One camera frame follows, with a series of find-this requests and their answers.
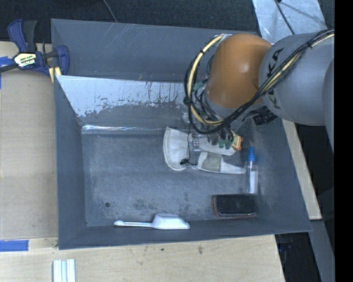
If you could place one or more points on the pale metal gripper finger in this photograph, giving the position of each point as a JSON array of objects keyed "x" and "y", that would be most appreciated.
[{"x": 196, "y": 150}]

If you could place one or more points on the white plastic scoop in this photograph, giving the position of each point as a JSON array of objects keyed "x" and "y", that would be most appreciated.
[{"x": 167, "y": 222}]

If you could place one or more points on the black flat block red-brown edge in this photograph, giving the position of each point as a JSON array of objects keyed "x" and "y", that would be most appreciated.
[{"x": 236, "y": 206}]

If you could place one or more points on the grey metal bin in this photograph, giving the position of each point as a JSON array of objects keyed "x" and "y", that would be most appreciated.
[{"x": 129, "y": 184}]

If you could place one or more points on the clear spray bottle blue cap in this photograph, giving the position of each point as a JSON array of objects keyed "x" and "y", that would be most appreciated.
[{"x": 252, "y": 175}]

